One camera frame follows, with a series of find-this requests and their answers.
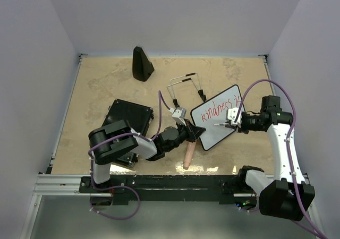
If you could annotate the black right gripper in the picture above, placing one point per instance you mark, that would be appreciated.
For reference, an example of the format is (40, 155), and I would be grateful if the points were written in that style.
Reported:
(241, 129)

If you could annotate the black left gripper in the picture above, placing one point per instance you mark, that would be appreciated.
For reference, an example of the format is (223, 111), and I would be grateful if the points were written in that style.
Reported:
(194, 132)

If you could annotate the red capped whiteboard marker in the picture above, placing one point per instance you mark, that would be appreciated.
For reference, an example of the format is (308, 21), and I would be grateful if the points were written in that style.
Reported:
(221, 124)

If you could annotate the white whiteboard black frame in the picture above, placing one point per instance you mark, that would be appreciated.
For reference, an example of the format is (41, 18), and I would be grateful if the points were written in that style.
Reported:
(214, 111)

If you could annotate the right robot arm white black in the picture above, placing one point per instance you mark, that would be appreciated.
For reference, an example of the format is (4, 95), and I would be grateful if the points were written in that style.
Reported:
(287, 195)

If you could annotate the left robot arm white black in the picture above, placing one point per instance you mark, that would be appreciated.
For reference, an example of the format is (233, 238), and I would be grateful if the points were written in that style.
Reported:
(110, 142)

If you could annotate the pink toy microphone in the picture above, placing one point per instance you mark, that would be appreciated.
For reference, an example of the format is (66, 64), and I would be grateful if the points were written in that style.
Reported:
(188, 155)

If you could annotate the black hard case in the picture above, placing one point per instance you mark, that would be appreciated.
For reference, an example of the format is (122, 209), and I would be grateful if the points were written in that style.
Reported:
(139, 116)

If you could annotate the black cone-shaped object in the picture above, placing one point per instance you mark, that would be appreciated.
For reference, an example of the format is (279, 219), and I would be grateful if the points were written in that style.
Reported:
(142, 67)

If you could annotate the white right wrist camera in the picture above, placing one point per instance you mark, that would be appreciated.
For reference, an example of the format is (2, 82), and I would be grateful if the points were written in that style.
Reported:
(234, 114)

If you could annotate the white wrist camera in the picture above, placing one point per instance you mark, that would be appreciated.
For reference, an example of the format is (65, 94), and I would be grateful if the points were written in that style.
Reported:
(178, 115)
(234, 114)

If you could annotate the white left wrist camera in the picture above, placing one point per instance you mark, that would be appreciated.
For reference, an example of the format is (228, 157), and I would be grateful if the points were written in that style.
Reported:
(178, 115)

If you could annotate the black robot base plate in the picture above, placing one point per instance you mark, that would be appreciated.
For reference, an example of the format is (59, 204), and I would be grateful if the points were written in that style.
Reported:
(121, 189)

